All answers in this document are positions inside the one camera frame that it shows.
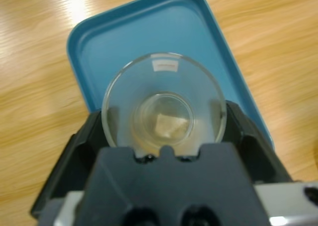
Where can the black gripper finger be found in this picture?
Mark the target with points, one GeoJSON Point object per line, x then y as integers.
{"type": "Point", "coordinates": [74, 156]}
{"type": "Point", "coordinates": [256, 149]}

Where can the clear glass cup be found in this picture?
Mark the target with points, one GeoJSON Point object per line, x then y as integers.
{"type": "Point", "coordinates": [164, 99]}

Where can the teal plastic tray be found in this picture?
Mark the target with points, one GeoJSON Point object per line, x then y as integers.
{"type": "Point", "coordinates": [149, 37]}

